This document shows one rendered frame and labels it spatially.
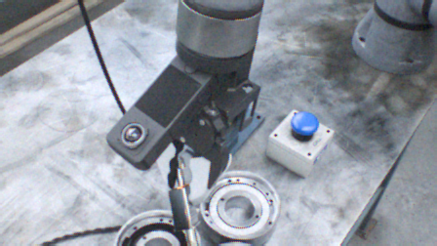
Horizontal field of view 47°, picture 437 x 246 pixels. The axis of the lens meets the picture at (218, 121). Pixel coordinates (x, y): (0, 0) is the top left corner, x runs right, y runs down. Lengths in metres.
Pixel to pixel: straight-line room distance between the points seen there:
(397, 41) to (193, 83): 0.54
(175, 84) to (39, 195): 0.33
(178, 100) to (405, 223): 1.39
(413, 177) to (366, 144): 1.09
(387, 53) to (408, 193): 0.97
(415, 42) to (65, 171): 0.62
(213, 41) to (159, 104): 0.08
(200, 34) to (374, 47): 0.55
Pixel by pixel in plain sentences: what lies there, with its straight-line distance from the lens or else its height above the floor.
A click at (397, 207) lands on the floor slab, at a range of 1.80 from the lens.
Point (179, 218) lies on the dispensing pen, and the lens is 0.58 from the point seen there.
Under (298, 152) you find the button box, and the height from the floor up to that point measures 0.84.
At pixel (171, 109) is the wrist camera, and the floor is 1.06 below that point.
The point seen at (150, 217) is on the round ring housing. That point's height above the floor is 0.83.
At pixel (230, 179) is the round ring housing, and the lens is 0.69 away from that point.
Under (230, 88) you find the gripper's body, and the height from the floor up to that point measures 1.03.
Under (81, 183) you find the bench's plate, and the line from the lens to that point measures 0.74.
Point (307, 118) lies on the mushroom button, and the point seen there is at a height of 0.87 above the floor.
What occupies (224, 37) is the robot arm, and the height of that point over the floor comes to 1.12.
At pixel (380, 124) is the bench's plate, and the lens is 0.86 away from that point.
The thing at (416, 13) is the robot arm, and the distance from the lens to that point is 0.90.
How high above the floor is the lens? 1.39
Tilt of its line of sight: 47 degrees down
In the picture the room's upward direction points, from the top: 4 degrees clockwise
